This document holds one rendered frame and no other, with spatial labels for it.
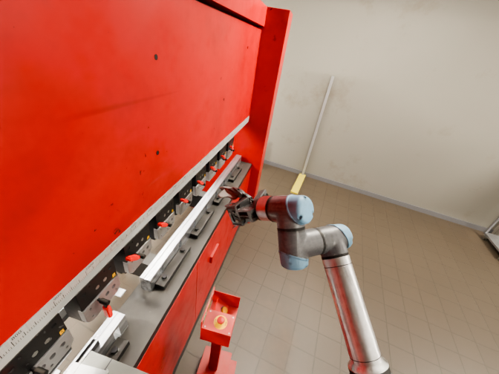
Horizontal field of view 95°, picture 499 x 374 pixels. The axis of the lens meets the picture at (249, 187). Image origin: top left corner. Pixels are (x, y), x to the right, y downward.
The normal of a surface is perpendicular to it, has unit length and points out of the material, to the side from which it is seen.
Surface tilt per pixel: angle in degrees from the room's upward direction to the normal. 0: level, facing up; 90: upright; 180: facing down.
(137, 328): 0
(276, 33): 90
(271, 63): 90
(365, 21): 90
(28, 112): 90
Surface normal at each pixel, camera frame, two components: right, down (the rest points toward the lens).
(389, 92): -0.38, 0.45
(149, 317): 0.15, -0.84
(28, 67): 0.96, 0.25
